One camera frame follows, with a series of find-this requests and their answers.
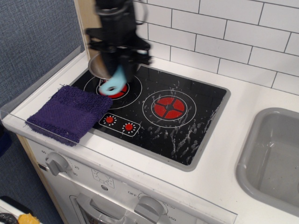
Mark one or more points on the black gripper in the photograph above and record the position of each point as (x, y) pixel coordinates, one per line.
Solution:
(118, 31)

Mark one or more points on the light blue brush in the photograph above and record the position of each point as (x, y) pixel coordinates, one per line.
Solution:
(115, 84)

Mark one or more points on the black toy stove top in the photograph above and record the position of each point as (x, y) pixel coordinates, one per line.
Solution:
(164, 116)

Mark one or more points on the silver metal pot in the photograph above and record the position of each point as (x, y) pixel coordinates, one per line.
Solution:
(97, 67)

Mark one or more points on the purple towel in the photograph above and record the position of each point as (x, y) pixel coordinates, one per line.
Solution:
(69, 114)

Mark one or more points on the grey left oven knob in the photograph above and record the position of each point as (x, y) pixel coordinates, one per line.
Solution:
(56, 163)

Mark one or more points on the grey oven knob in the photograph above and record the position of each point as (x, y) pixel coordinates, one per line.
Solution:
(56, 163)
(149, 209)

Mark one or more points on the white toy oven front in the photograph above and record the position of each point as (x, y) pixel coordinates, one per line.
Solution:
(88, 196)

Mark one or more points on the grey right oven knob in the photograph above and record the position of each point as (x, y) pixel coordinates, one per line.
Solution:
(149, 209)

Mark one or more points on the grey sink basin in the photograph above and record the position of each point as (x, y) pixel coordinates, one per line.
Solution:
(268, 168)

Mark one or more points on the yellow object bottom left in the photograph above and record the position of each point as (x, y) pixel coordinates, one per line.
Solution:
(27, 219)

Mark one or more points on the wooden side post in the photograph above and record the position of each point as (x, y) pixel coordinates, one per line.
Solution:
(87, 18)

